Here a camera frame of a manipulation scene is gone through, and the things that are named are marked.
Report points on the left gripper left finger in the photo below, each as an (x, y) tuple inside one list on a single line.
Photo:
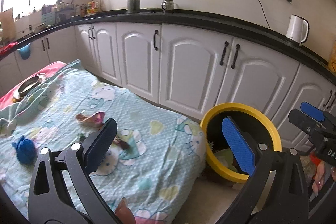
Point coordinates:
[(61, 190)]

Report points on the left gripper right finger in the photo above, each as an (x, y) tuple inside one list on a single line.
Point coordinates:
[(276, 189)]

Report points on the blue cloth ball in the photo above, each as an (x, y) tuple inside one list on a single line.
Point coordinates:
[(25, 150)]

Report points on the yellow pink snack wrapper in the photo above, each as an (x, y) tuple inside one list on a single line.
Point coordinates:
[(95, 121)]

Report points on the yellow rimmed trash bin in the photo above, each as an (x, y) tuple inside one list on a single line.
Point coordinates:
[(233, 132)]

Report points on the right hand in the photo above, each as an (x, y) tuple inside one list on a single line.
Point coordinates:
[(319, 179)]

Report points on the black countertop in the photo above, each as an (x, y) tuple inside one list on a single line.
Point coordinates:
[(203, 20)]

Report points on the white electric kettle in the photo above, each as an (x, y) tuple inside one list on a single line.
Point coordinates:
[(298, 29)]

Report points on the light blue cartoon bedsheet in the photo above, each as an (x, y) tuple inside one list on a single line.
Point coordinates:
[(155, 174)]

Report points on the metal bowl on table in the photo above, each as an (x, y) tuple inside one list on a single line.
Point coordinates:
[(28, 85)]

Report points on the white base cabinets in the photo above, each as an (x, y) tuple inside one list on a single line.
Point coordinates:
[(184, 69)]

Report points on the blue hanging basket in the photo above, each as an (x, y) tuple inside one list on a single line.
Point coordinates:
[(24, 52)]

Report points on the condiment bottles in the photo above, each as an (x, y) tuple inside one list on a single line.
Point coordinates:
[(92, 7)]

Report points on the steel teapot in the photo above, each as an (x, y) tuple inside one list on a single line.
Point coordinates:
[(167, 6)]

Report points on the dark metal pot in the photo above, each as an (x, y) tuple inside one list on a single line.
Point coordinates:
[(133, 6)]

